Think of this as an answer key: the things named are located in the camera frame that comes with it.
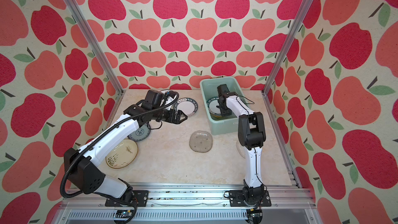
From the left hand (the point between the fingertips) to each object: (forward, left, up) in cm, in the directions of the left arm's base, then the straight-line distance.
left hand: (183, 116), depth 78 cm
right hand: (+20, -26, -16) cm, 36 cm away
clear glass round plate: (-7, -34, -23) cm, 41 cm away
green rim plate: (+26, -18, -20) cm, 38 cm away
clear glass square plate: (-2, -9, -23) cm, 25 cm away
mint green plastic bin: (+1, -20, -10) cm, 22 cm away
